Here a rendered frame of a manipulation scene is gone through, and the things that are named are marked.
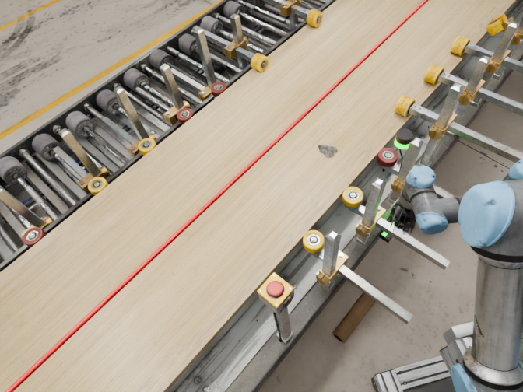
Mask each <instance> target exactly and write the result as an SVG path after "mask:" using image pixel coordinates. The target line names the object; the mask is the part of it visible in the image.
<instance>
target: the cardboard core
mask: <svg viewBox="0 0 523 392"><path fill-rule="evenodd" d="M375 302H376V301H375V300H373V299H372V298H370V297H369V296H368V295H367V294H365V293H364V292H363V294H362V295H361V296H360V298H359V299H358V300H357V301H356V302H355V304H354V305H353V307H352V308H351V309H350V311H349V312H348V313H347V314H346V315H345V317H344V318H343V319H342V321H341V322H340V324H339V325H338V327H337V328H336V329H335V330H334V331H333V332H332V334H333V336H334V337H335V338H336V339H337V340H339V341H340V342H342V343H343V344H345V342H346V341H347V339H348V338H349V336H350V335H351V334H352V333H353V332H354V330H355V329H356V327H357V326H358V324H359V323H360V321H361V320H362V319H363V318H364V317H365V315H366V314H367V312H368V311H369V310H370V308H371V307H372V306H373V305H374V303H375Z"/></svg>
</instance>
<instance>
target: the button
mask: <svg viewBox="0 0 523 392"><path fill-rule="evenodd" d="M268 292H269V294H270V295H271V296H279V295H281V294H282V292H283V286H282V284H281V283H280V282H277V281H274V282H270V283H269V285H268Z"/></svg>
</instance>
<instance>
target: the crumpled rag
mask: <svg viewBox="0 0 523 392"><path fill-rule="evenodd" d="M318 148H319V151H320V152H321V153H323V154H325V157H326V158H329V159H330V158H333V157H334V153H337V152H338V150H337V148H336V147H335V146H333V145H326V144H324V145H319V146H318Z"/></svg>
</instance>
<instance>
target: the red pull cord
mask: <svg viewBox="0 0 523 392"><path fill-rule="evenodd" d="M428 1H429V0H424V1H422V2H421V3H420V4H419V5H418V6H417V7H416V8H415V9H414V10H413V11H412V12H410V14H408V15H407V17H405V18H404V19H403V21H401V22H400V23H399V24H398V25H397V26H396V27H395V28H394V29H393V30H392V31H391V32H390V33H388V34H387V35H386V36H385V37H384V38H383V39H382V40H381V41H380V42H379V43H378V44H376V45H375V46H374V47H373V48H372V49H371V50H370V51H369V52H368V53H367V54H366V55H365V56H363V57H362V58H361V59H360V60H359V61H358V62H357V63H356V64H355V65H354V66H353V67H352V68H351V69H350V70H349V71H348V72H347V73H346V74H345V75H344V76H343V77H342V78H340V79H339V80H338V81H337V82H336V83H335V84H334V85H333V86H332V87H331V88H330V89H328V90H327V91H326V92H325V93H324V94H323V95H322V96H321V97H320V98H319V99H318V100H316V101H315V102H314V103H313V104H312V105H311V106H310V107H309V108H308V109H307V110H306V111H304V112H303V113H302V114H301V115H300V116H299V117H298V118H297V119H296V120H295V121H294V122H293V123H292V124H291V125H290V126H289V127H288V128H287V129H286V130H285V131H284V132H283V133H281V134H280V135H279V136H278V137H277V138H276V139H275V140H274V141H273V142H272V143H271V144H269V145H268V146H267V147H266V148H265V149H264V150H263V151H262V152H261V153H260V154H259V155H257V156H256V157H255V158H254V159H253V160H252V161H251V162H250V163H249V164H248V165H247V166H246V167H245V168H243V169H242V171H240V172H239V173H238V175H236V176H235V177H234V178H233V179H232V180H231V181H230V182H229V183H228V184H227V185H226V186H225V187H224V188H222V189H221V190H220V191H219V192H218V193H217V194H216V195H215V196H214V197H213V198H212V199H210V200H209V201H208V202H207V203H206V204H205V205H204V206H203V207H202V208H201V209H200V210H198V211H197V212H196V213H195V214H194V215H193V216H192V217H191V218H190V219H189V220H188V221H187V222H186V223H185V224H184V225H183V226H182V227H181V228H180V229H179V230H178V231H177V232H175V233H174V234H173V235H172V236H171V237H170V238H169V239H168V240H167V241H166V242H165V243H163V244H162V245H161V246H160V247H159V248H158V249H157V250H156V251H155V252H154V253H153V254H151V255H150V256H149V257H148V258H147V259H146V260H145V261H144V262H143V263H142V264H141V265H139V266H138V267H137V268H136V269H135V270H134V271H133V272H132V273H131V274H130V275H129V276H128V277H127V278H126V279H125V280H124V281H123V282H122V283H121V284H120V285H119V286H118V287H117V288H115V289H114V290H113V291H112V292H111V293H110V294H109V295H108V296H107V297H106V298H105V299H103V300H102V301H101V302H100V303H99V304H98V305H97V306H96V307H95V308H94V309H93V310H91V311H90V312H89V313H88V314H87V315H86V316H85V317H84V318H83V319H82V320H81V321H80V322H78V323H77V325H75V326H74V328H73V329H71V330H70V331H69V332H68V333H67V334H66V335H65V336H64V337H63V338H62V339H61V340H60V341H59V342H58V343H56V344H55V345H54V346H53V347H52V348H51V349H50V350H49V351H48V352H47V353H46V354H44V355H43V356H42V357H41V358H40V359H39V360H38V361H37V362H36V363H35V364H34V365H32V366H31V367H30V368H29V369H28V370H27V371H26V372H25V373H24V374H23V375H22V376H21V377H20V378H19V379H18V380H17V381H16V382H15V383H14V384H13V385H12V386H10V387H9V388H8V389H7V390H6V391H5V392H13V391H14V390H15V389H16V388H17V387H19V386H20V385H21V384H22V383H23V382H24V381H25V380H26V379H27V378H28V377H29V376H30V375H31V374H33V373H34V372H35V371H36V370H37V369H38V368H39V367H40V366H41V365H42V364H43V363H44V362H45V361H47V360H48V359H49V358H50V357H51V356H52V355H53V354H54V353H55V352H56V351H57V350H58V349H59V348H60V347H61V346H63V344H64V343H66V341H67V340H68V339H70V337H71V336H73V335H74V334H75V333H76V332H77V331H78V330H79V329H80V328H81V327H82V326H83V325H84V324H85V323H87V322H88V321H89V320H90V319H91V318H92V317H93V316H94V315H95V314H96V313H97V312H98V311H99V310H101V309H102V308H103V307H104V306H105V305H106V304H107V303H108V302H109V301H110V300H111V299H112V298H114V297H115V296H116V295H117V294H118V293H119V292H120V291H121V290H122V289H123V288H124V287H125V286H126V285H127V284H128V283H129V282H130V281H131V280H132V279H133V278H134V277H135V276H136V275H137V274H138V273H139V272H141V271H142V270H143V269H144V268H145V267H146V266H147V265H148V264H149V263H150V262H151V261H152V260H154V259H155V258H156V257H157V256H158V255H159V254H160V253H161V252H162V251H163V250H164V249H165V248H166V247H168V246H169V245H170V244H171V243H172V242H173V241H174V240H175V239H176V238H177V237H178V236H179V235H180V234H182V233H183V232H184V231H185V230H186V229H187V228H188V227H189V226H190V225H191V224H192V223H193V222H194V221H195V220H196V219H197V218H198V217H199V216H200V215H201V214H202V213H203V212H204V211H205V210H206V209H207V208H209V207H210V206H211V205H212V204H213V203H214V202H215V201H216V200H217V199H218V198H219V197H220V196H222V195H223V194H224V193H225V192H226V191H227V190H228V189H229V188H230V187H231V186H232V185H233V184H235V183H236V182H237V181H238V180H239V179H240V178H241V177H242V176H243V175H244V174H245V173H246V172H247V171H248V170H249V169H250V168H252V167H253V165H254V164H256V162H257V161H259V160H260V158H262V157H263V156H264V155H265V154H266V153H267V152H268V151H269V150H270V149H271V148H272V147H273V146H274V145H276V144H277V143H278V142H279V141H280V140H281V139H282V138H283V137H284V136H285V135H286V134H287V133H288V132H290V131H291V130H292V129H293V128H294V127H295V126H296V125H297V124H298V123H299V122H300V121H301V120H303V119H304V118H305V117H306V116H307V115H308V114H309V113H310V112H311V111H312V110H313V109H314V108H315V107H316V106H317V105H318V104H319V103H320V102H321V101H322V100H323V99H324V98H325V97H326V96H327V95H328V94H330V93H331V92H332V91H333V90H334V89H335V88H336V87H337V86H338V85H339V84H340V83H341V82H343V81H344V80H345V79H346V78H347V77H348V76H349V75H350V74H351V73H352V72H353V71H354V70H355V69H356V68H358V67H359V66H360V65H361V64H362V63H363V62H364V61H365V60H366V59H367V58H368V57H369V56H371V55H372V54H373V53H374V52H375V51H376V50H377V49H378V48H379V47H380V46H381V45H382V44H383V43H384V42H385V41H386V40H387V39H388V38H389V37H390V36H391V35H392V34H393V33H394V32H395V31H396V30H398V29H399V28H400V27H401V26H402V25H403V24H404V23H405V22H406V21H407V20H408V19H409V18H411V17H412V16H413V15H414V14H415V13H416V12H417V11H418V10H419V9H420V8H421V7H422V6H423V5H425V4H426V3H427V2H428Z"/></svg>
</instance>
